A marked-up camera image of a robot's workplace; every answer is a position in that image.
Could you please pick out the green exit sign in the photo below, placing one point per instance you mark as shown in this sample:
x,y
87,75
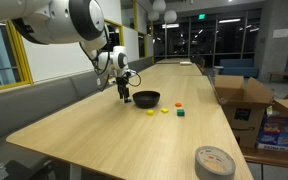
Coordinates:
x,y
201,16

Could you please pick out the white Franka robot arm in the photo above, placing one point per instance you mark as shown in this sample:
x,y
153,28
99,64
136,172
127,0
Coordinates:
x,y
60,20

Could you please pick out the yellow framed window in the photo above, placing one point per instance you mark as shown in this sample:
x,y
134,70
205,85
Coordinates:
x,y
120,33
24,66
135,20

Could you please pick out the dark wooden chair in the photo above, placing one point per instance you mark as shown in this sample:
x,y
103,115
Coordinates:
x,y
200,64

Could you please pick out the yellow wooden cube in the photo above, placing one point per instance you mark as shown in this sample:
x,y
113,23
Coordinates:
x,y
164,110
150,112

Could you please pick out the colourful printed snack box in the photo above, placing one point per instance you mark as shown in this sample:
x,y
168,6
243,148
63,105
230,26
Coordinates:
x,y
279,133

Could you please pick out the short blue sofa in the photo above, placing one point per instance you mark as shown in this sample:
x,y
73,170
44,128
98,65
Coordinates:
x,y
239,68

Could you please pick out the low wooden bench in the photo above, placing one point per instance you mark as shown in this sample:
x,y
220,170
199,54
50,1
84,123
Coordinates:
x,y
287,74

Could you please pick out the white globe pendant lamp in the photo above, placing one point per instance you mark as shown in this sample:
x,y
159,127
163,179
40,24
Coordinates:
x,y
152,16
159,5
170,16

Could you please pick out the grey upholstered wall bench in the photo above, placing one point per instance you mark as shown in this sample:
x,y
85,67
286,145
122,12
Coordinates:
x,y
24,110

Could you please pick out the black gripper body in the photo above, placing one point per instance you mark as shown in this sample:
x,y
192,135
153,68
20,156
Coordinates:
x,y
123,82

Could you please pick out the white paper pillar sign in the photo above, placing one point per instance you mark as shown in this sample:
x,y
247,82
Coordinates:
x,y
280,33

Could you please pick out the grey duct tape roll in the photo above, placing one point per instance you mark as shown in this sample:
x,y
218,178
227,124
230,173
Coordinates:
x,y
214,166

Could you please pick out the black bowl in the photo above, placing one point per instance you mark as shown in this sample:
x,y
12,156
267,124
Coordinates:
x,y
146,99

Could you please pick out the green wooden cube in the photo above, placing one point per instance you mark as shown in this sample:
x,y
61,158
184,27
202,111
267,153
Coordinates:
x,y
180,113

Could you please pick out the orange wooden disc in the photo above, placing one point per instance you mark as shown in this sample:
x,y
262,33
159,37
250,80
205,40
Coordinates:
x,y
178,104

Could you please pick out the blue wooden disc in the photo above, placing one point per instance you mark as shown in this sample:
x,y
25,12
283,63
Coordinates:
x,y
128,100

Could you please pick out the open cardboard box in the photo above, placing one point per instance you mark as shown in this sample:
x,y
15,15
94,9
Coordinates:
x,y
244,110

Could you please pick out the white oval object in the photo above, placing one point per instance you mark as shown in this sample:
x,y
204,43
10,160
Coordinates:
x,y
186,63

